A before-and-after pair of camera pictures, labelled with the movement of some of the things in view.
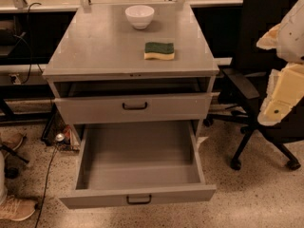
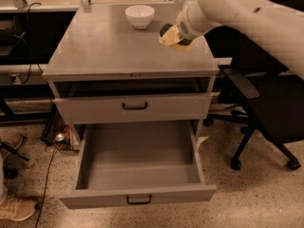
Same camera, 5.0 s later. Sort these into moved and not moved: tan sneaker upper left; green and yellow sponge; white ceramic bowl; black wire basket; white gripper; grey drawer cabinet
Moved: green and yellow sponge; white gripper
Not moved: white ceramic bowl; black wire basket; tan sneaker upper left; grey drawer cabinet
